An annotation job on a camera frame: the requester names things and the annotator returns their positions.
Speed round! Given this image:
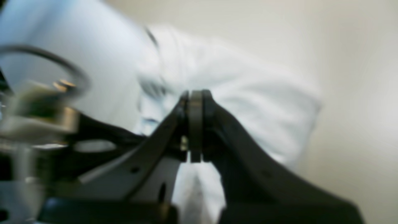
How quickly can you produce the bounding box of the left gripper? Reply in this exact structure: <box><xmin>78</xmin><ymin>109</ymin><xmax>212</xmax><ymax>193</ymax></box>
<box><xmin>62</xmin><ymin>114</ymin><xmax>146</xmax><ymax>175</ymax></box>

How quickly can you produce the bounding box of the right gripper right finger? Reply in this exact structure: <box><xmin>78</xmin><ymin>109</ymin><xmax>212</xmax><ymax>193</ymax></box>
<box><xmin>202</xmin><ymin>90</ymin><xmax>364</xmax><ymax>224</ymax></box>

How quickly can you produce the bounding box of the white t-shirt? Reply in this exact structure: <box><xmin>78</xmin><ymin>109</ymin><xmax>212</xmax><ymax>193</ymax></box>
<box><xmin>0</xmin><ymin>0</ymin><xmax>322</xmax><ymax>224</ymax></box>

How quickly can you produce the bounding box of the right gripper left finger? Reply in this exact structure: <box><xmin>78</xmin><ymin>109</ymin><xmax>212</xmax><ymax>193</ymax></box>
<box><xmin>37</xmin><ymin>91</ymin><xmax>203</xmax><ymax>224</ymax></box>

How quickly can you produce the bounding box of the black braided left cable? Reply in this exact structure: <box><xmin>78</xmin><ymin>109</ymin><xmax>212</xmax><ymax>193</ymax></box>
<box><xmin>0</xmin><ymin>45</ymin><xmax>90</xmax><ymax>97</ymax></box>

